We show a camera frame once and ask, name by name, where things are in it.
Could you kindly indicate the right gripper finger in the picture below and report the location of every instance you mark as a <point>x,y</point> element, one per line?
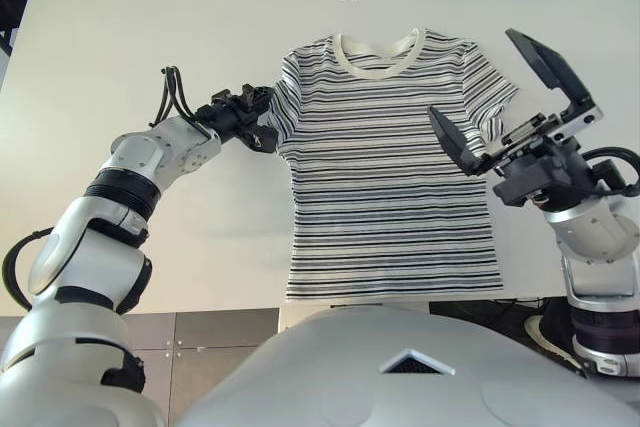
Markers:
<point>552,67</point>
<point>455,139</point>

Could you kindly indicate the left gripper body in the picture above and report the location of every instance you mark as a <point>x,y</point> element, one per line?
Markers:
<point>225,114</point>

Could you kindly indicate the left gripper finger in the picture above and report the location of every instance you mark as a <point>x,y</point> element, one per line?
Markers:
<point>265,139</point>

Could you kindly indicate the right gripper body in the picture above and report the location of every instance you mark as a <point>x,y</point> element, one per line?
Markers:
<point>565,162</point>

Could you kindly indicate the striped T-shirt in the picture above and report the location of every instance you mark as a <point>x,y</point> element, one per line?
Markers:
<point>380,172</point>

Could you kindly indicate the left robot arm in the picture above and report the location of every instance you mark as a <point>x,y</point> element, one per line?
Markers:
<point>90,247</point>

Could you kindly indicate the robot body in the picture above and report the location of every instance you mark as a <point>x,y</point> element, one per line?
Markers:
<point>400,377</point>

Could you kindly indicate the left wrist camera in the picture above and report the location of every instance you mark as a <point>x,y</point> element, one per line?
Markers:
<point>256,96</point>

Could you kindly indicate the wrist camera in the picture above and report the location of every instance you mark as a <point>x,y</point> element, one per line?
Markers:
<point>520,187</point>
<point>256,96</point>

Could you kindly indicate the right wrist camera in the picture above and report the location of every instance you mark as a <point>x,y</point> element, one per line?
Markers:
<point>520,187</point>

